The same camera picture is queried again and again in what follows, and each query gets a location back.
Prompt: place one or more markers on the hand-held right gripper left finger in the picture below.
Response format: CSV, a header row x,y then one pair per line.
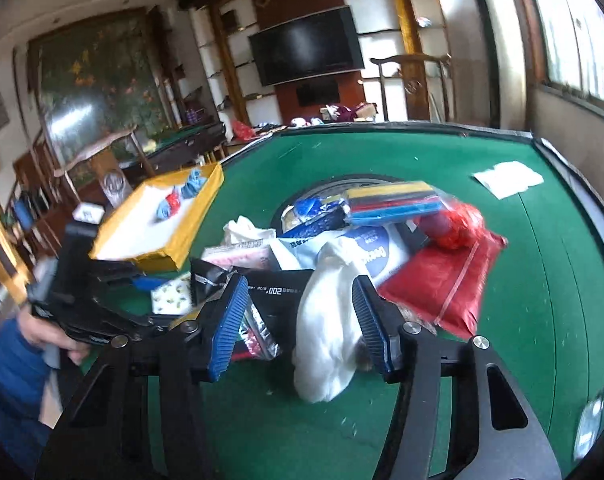
x,y
227,327

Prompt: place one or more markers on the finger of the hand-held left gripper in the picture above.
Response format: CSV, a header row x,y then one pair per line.
x,y
143,282
127,325

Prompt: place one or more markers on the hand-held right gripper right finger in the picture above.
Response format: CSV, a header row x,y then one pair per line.
x,y
374,330

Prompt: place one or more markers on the yellow-green patterned small packet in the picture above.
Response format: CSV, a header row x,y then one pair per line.
x,y
171,294

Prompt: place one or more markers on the silver and red foil packet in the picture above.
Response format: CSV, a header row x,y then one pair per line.
x,y
259,332

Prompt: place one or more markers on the white cloth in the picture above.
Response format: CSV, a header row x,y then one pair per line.
x,y
327,320

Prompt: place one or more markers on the small glossy black pouch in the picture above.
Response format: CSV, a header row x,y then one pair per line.
x,y
207,280

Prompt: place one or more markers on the yellow cardboard box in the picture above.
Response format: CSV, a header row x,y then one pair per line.
x,y
132,225

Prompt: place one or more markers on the large black packet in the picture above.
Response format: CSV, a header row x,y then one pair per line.
x,y
282,305

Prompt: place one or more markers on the pink packet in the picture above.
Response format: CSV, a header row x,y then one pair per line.
x,y
242,256

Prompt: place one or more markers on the white and blue wipes packet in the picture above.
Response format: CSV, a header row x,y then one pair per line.
x,y
377,255

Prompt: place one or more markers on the white plastic bag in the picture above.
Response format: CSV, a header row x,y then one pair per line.
x,y
247,232

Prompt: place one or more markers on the blue patterned packet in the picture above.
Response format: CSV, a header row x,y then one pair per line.
x,y
314,217

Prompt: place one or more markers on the zip bag of colourful cloths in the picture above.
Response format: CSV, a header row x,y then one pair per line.
x,y
392,202

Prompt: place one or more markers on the red plastic bag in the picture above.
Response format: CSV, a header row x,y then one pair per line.
x,y
454,225

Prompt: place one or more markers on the person's left forearm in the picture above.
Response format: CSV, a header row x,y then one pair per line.
x,y
12,385

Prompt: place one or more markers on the person's left hand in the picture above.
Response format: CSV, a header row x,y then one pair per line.
x,y
47,335

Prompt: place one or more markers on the red cloth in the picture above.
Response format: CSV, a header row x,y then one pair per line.
x,y
171,205

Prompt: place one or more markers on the wooden chair with round medallion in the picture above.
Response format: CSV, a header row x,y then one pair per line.
x,y
116,185
413,85

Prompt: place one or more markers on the blue towel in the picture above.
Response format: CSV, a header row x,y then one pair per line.
x,y
193,183

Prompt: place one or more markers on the dark mahjong table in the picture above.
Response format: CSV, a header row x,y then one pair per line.
x,y
177,142

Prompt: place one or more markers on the white paper sheet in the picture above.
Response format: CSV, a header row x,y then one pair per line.
x,y
508,179

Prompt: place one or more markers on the large floral painting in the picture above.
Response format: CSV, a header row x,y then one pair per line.
x,y
102,85

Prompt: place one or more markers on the cluttered low wooden table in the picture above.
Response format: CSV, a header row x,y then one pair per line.
x,y
302,122

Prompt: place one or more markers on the black television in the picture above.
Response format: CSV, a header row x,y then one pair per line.
x,y
304,45

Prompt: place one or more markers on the standing air conditioner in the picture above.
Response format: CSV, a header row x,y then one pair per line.
x,y
502,55

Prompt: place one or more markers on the window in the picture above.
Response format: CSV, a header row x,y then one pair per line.
x,y
577,25

